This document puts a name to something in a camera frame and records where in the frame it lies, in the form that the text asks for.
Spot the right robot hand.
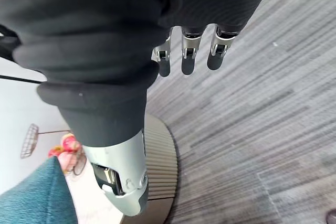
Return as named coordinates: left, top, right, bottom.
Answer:
left=0, top=0, right=281, bottom=217

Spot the red apple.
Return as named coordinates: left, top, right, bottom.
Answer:
left=61, top=134, right=81, bottom=154

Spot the teal fabric cushion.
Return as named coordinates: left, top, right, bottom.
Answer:
left=0, top=155, right=80, bottom=224

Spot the wire fruit basket stand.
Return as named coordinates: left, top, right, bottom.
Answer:
left=20, top=123, right=87, bottom=176

